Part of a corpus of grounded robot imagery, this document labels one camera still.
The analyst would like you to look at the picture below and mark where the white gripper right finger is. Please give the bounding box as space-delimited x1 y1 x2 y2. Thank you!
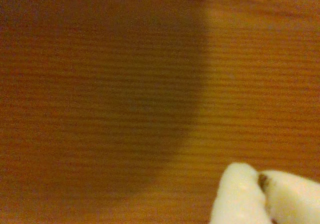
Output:
259 170 320 224

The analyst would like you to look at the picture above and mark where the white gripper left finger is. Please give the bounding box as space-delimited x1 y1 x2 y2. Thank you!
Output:
208 162 273 224

